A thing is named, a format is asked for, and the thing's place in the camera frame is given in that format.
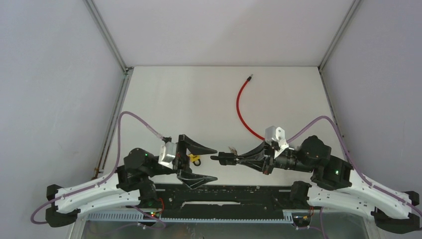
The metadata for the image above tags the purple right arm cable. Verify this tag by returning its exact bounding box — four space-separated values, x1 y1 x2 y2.
287 116 422 217

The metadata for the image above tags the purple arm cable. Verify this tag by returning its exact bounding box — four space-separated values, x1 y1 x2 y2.
287 116 422 217
30 111 170 225

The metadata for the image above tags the aluminium frame rail right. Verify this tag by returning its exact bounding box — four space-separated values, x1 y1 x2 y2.
318 0 380 239

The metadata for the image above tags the yellow padlock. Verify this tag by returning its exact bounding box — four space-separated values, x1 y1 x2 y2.
188 154 202 166

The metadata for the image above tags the aluminium frame rail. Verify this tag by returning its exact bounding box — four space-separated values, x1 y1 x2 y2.
67 0 134 239
318 0 380 239

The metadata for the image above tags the key bunch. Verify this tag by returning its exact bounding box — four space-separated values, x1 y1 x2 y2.
229 147 238 155

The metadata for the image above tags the black padlock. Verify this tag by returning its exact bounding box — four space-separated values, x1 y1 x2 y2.
210 152 243 166

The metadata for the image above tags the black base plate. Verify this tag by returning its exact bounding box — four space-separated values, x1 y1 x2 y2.
137 184 318 222

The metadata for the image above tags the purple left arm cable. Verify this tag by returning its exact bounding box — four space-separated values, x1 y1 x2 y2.
30 111 170 225

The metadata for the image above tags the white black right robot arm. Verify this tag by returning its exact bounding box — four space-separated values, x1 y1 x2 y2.
234 135 422 235

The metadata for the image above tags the aluminium frame rail left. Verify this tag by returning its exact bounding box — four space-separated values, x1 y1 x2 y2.
67 0 134 239

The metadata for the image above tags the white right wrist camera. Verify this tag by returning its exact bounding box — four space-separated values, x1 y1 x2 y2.
264 126 289 158

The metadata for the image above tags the red cable lock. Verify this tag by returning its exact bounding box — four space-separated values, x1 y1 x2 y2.
235 74 264 141

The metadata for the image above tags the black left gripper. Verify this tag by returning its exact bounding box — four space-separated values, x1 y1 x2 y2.
146 135 218 188

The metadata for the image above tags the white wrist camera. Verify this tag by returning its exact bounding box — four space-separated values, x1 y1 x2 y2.
158 137 177 169
264 126 289 158

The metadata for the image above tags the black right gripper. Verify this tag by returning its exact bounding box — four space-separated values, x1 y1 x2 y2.
236 139 314 175

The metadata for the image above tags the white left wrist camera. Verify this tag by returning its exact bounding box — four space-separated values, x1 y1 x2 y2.
158 137 177 169

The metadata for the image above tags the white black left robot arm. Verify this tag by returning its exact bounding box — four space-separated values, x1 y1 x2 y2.
45 134 217 228

